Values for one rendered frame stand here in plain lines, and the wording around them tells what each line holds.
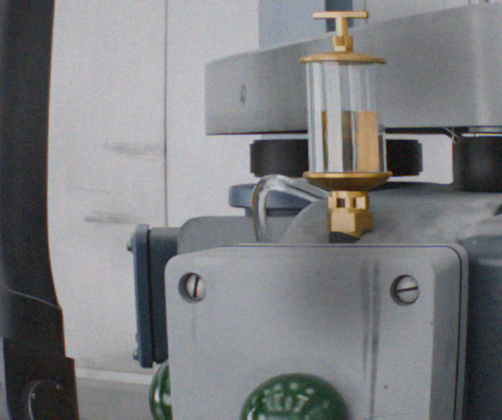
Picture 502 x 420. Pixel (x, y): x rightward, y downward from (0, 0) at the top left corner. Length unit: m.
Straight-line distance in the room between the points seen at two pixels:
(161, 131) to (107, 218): 0.50
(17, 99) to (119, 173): 5.55
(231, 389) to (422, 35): 0.24
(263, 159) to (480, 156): 0.39
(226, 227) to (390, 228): 0.41
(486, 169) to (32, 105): 0.29
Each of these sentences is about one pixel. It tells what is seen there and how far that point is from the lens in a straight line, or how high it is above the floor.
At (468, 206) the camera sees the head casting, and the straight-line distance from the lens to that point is 0.43.
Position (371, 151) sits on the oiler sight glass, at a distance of 0.41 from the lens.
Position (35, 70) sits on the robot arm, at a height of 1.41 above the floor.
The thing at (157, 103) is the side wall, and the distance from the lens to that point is 6.14.
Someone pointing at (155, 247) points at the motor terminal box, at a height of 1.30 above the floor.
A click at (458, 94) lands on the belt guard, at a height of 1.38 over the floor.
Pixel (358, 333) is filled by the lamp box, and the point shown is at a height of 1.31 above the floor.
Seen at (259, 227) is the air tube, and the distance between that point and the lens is 0.53.
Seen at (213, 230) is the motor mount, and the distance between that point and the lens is 0.82.
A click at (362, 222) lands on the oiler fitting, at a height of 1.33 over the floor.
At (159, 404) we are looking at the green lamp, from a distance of 0.37.
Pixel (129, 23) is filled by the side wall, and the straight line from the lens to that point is 6.24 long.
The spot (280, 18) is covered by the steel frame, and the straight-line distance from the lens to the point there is 5.44.
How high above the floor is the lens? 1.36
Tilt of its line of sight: 3 degrees down
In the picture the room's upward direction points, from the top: 1 degrees counter-clockwise
